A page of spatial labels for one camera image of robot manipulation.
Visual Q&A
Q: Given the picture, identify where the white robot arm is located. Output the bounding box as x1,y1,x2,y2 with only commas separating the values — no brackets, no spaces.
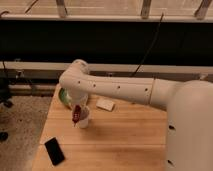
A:
59,59,213,171

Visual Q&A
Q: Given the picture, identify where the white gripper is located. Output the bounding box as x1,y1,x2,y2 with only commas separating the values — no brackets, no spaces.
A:
68,93,88,109

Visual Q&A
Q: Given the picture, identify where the white sponge block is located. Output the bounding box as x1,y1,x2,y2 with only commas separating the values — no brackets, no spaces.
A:
96,98,115,111

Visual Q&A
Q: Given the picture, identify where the green bowl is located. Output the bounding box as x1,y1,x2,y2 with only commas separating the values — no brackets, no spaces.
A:
58,88,70,107

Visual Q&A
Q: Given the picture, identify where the black cable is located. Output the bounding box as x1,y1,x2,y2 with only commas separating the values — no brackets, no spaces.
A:
132,13,164,75

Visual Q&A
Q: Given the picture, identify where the black smartphone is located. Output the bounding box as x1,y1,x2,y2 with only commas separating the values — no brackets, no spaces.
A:
45,138,65,166

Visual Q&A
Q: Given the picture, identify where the black chair base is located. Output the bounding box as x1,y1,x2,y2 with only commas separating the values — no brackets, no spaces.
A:
0,78,13,142

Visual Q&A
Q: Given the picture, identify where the white ceramic cup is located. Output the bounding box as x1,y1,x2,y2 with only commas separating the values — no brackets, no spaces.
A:
74,107,89,129

